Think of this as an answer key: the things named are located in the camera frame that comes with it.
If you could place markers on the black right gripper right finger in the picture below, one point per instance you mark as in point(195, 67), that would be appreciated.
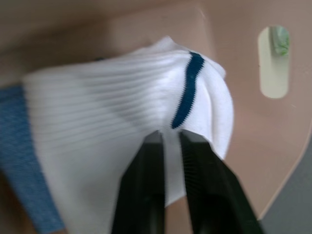
point(214, 195)

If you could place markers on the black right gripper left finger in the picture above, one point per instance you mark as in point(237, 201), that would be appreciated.
point(136, 195)

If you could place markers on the white sock with navy stripe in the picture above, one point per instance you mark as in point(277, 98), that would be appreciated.
point(97, 109)

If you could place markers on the pink plastic container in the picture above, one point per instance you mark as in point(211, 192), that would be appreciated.
point(256, 146)

